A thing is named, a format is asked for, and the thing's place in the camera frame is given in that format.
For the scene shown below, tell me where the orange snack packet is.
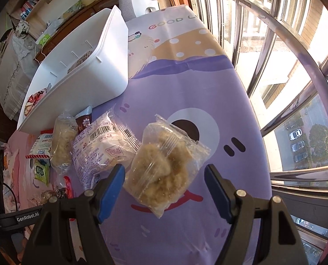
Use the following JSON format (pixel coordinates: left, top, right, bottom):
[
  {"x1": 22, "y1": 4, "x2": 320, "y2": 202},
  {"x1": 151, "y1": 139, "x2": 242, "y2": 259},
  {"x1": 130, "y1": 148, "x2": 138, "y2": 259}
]
[{"x1": 67, "y1": 49, "x2": 93, "y2": 74}]

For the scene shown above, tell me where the red cookie packet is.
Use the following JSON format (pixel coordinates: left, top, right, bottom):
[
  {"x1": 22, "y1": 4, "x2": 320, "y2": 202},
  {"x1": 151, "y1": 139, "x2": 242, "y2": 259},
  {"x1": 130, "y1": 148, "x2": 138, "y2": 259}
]
[{"x1": 25, "y1": 129, "x2": 55, "y2": 161}]

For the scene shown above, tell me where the floral cloth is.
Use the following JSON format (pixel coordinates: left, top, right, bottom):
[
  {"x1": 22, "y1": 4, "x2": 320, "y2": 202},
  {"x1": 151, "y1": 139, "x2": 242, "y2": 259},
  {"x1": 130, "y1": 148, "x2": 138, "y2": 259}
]
[{"x1": 15, "y1": 19, "x2": 30, "y2": 38}]

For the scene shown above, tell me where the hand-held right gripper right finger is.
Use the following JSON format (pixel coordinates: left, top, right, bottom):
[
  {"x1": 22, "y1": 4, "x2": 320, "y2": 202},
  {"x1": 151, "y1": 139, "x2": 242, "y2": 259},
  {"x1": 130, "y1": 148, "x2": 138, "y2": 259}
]
[{"x1": 204, "y1": 163, "x2": 309, "y2": 265}]

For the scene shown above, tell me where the green tissue box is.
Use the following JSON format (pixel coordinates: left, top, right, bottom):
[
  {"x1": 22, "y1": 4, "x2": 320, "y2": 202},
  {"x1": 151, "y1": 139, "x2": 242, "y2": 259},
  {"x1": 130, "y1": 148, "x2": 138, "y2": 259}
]
[{"x1": 37, "y1": 33, "x2": 53, "y2": 46}]

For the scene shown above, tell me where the brown granola packet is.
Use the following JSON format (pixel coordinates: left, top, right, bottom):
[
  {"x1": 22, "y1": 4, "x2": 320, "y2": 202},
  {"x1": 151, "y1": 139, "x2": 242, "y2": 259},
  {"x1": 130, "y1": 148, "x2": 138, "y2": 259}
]
[{"x1": 33, "y1": 189, "x2": 68, "y2": 203}]

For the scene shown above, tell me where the red shiny packet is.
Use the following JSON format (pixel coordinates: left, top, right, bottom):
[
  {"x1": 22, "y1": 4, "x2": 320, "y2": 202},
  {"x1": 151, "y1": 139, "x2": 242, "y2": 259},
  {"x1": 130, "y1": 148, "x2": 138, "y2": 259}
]
[{"x1": 62, "y1": 176, "x2": 74, "y2": 198}]

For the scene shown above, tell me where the window with metal grille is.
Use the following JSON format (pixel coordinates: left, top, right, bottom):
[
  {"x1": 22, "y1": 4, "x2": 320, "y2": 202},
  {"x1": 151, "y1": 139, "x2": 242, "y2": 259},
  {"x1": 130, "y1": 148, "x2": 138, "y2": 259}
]
[{"x1": 164, "y1": 0, "x2": 328, "y2": 265}]

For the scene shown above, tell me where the clear floss cake packet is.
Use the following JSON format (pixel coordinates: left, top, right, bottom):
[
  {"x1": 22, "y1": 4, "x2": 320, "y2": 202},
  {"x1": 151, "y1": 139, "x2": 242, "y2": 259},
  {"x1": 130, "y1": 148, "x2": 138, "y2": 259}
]
[{"x1": 123, "y1": 114, "x2": 211, "y2": 218}]

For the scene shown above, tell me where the green snack packet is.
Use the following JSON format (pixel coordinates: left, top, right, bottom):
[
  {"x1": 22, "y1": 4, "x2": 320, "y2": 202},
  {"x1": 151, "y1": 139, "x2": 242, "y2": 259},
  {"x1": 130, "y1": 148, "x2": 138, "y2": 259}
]
[{"x1": 33, "y1": 159, "x2": 51, "y2": 186}]

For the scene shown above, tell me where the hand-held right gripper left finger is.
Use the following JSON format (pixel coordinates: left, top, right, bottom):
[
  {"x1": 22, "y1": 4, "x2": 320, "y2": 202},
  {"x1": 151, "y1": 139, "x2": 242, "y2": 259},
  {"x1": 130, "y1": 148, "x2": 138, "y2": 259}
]
[{"x1": 21, "y1": 163, "x2": 126, "y2": 265}]

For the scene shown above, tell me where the clear printed bread bag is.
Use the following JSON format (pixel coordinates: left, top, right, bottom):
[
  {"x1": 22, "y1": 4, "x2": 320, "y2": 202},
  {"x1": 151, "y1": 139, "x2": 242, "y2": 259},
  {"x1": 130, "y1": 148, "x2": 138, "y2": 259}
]
[{"x1": 72, "y1": 109, "x2": 141, "y2": 191}]

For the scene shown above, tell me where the red white snack bag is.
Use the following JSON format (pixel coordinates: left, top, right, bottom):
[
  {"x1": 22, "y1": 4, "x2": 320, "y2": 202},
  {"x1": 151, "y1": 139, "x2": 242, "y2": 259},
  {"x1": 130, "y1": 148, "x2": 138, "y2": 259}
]
[{"x1": 25, "y1": 88, "x2": 47, "y2": 116}]

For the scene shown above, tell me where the row of books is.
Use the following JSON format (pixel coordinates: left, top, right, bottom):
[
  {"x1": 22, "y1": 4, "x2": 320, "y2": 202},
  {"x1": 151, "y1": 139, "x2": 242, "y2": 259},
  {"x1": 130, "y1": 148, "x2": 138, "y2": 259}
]
[{"x1": 21, "y1": 0, "x2": 39, "y2": 20}]

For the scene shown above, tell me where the clear rice cake packet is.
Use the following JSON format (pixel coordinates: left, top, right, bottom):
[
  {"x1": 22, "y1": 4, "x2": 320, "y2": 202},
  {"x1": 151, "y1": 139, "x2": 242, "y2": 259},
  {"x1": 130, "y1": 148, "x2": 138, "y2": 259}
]
[{"x1": 50, "y1": 112, "x2": 79, "y2": 172}]

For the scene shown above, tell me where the white lace cover cloth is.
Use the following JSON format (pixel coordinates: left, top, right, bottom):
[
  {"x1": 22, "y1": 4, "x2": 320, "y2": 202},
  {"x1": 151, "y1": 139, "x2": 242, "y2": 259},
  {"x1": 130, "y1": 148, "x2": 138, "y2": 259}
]
[{"x1": 0, "y1": 30, "x2": 43, "y2": 119}]

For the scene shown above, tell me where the green printed picture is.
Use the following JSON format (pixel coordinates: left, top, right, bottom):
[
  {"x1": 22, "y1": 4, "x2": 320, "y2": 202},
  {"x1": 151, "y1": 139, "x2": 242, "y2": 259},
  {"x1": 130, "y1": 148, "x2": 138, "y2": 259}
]
[{"x1": 73, "y1": 0, "x2": 98, "y2": 11}]

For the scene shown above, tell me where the white plastic bin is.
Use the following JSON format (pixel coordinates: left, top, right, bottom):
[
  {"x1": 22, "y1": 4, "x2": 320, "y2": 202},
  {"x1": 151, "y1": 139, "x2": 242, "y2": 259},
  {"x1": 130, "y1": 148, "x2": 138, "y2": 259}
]
[{"x1": 16, "y1": 6, "x2": 129, "y2": 132}]

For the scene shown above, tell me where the brown snowflake foil packet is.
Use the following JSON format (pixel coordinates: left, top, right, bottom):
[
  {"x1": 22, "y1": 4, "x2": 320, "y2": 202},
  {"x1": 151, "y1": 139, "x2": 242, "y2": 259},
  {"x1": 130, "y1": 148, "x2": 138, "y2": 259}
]
[{"x1": 75, "y1": 106, "x2": 94, "y2": 133}]

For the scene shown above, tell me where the black cable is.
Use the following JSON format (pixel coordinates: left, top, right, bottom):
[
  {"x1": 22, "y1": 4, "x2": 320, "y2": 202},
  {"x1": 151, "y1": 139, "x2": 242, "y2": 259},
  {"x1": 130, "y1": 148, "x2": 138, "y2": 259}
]
[{"x1": 2, "y1": 182, "x2": 19, "y2": 213}]

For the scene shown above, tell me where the wooden desk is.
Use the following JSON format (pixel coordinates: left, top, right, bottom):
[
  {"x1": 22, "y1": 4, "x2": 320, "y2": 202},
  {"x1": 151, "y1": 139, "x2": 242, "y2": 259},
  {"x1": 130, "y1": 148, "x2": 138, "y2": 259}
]
[{"x1": 33, "y1": 0, "x2": 120, "y2": 64}]

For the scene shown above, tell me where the white charger cable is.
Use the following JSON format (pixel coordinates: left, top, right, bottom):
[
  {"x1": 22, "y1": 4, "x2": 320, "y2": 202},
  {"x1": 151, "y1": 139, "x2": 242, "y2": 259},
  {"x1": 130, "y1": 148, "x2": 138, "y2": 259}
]
[{"x1": 33, "y1": 44, "x2": 50, "y2": 64}]

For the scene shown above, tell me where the cartoon printed tablecloth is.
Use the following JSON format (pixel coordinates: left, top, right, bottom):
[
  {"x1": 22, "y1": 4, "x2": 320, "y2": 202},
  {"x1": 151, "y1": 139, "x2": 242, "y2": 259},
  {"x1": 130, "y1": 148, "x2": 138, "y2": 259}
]
[{"x1": 4, "y1": 4, "x2": 273, "y2": 265}]

